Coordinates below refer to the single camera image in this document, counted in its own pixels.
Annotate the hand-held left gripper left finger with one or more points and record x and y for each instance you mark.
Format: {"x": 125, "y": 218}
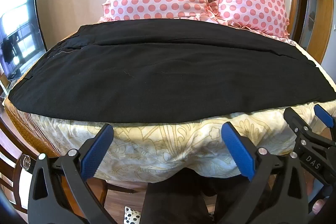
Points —
{"x": 95, "y": 151}

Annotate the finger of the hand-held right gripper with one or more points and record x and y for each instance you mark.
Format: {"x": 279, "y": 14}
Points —
{"x": 295, "y": 120}
{"x": 325, "y": 116}

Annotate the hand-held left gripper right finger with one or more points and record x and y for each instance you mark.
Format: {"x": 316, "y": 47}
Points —
{"x": 237, "y": 149}

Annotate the black pants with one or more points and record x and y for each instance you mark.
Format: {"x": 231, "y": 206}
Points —
{"x": 168, "y": 74}

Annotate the person's right hand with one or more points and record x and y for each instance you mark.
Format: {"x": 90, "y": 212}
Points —
{"x": 321, "y": 207}

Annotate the cream patterned bed sheet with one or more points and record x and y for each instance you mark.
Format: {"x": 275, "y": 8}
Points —
{"x": 162, "y": 150}

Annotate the glass jar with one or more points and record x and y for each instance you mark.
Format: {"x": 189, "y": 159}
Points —
{"x": 26, "y": 162}

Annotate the white black-dotted slipper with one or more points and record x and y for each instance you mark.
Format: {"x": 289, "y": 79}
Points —
{"x": 132, "y": 216}

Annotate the person's dark trouser legs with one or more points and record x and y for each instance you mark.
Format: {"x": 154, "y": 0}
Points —
{"x": 178, "y": 200}

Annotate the dark wooden side table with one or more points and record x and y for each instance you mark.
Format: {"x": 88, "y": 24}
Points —
{"x": 11, "y": 158}

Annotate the wooden wardrobe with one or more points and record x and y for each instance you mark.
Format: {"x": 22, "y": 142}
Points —
{"x": 317, "y": 11}

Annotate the black flat screen television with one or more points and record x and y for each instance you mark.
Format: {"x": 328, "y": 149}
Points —
{"x": 19, "y": 37}

